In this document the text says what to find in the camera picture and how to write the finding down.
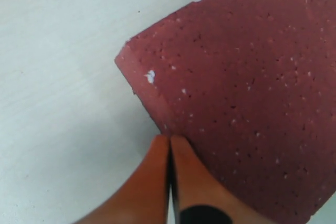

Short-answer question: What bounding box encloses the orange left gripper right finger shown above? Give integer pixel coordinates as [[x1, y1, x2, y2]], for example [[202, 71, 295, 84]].
[[171, 135, 274, 223]]

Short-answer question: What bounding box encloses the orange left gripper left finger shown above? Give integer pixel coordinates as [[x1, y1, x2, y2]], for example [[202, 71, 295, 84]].
[[77, 135, 170, 224]]

